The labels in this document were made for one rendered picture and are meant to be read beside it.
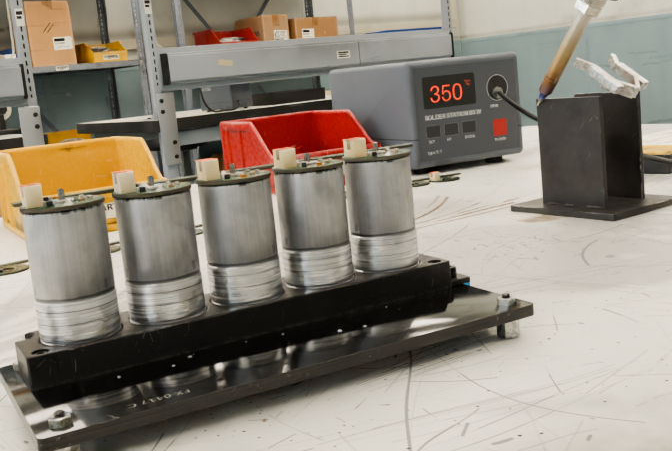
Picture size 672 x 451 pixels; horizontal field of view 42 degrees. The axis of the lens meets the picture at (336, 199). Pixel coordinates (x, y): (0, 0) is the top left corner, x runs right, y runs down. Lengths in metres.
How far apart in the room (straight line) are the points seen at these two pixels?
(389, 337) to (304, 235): 0.05
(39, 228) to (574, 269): 0.22
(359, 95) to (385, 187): 0.50
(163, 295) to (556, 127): 0.30
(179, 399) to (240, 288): 0.06
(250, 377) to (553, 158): 0.31
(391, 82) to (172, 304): 0.50
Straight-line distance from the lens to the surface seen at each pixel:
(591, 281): 0.36
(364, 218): 0.31
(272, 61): 3.08
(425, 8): 6.49
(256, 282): 0.29
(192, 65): 2.92
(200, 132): 3.00
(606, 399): 0.25
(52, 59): 4.55
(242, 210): 0.28
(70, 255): 0.27
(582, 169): 0.51
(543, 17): 6.18
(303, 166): 0.29
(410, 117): 0.73
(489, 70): 0.77
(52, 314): 0.27
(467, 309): 0.29
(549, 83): 0.51
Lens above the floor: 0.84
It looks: 8 degrees down
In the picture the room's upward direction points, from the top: 6 degrees counter-clockwise
